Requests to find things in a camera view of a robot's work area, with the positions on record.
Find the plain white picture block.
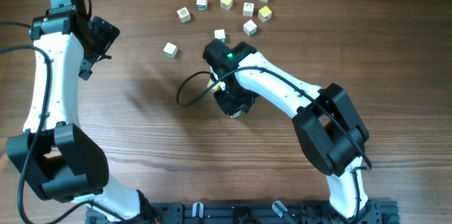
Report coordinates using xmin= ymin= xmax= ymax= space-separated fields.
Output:
xmin=163 ymin=42 xmax=178 ymax=59

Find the white block green V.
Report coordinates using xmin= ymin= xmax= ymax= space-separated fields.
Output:
xmin=243 ymin=20 xmax=258 ymax=37

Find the yellow top plain block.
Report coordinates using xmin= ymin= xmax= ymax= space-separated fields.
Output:
xmin=220 ymin=0 xmax=234 ymax=11

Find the yellow top block red mark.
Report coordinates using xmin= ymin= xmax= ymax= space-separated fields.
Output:
xmin=258 ymin=6 xmax=272 ymax=23

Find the white block brown drawing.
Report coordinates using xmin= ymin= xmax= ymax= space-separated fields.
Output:
xmin=177 ymin=7 xmax=191 ymax=23

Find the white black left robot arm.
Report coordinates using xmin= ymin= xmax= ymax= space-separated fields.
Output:
xmin=6 ymin=0 xmax=162 ymax=223

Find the white block red side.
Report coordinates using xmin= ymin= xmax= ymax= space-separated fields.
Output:
xmin=242 ymin=2 xmax=254 ymax=17

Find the white block green J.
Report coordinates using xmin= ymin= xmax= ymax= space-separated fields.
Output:
xmin=231 ymin=110 xmax=244 ymax=119

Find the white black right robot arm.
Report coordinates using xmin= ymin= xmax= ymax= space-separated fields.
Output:
xmin=203 ymin=39 xmax=371 ymax=222

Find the yellow top letter block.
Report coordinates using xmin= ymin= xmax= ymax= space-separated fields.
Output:
xmin=207 ymin=79 xmax=220 ymax=92

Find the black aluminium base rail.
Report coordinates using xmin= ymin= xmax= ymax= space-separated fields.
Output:
xmin=85 ymin=199 xmax=400 ymax=224

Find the white block green side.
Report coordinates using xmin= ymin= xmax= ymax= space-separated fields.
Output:
xmin=196 ymin=0 xmax=208 ymax=11

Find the white block green Z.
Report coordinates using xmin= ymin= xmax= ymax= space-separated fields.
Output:
xmin=214 ymin=29 xmax=226 ymax=43

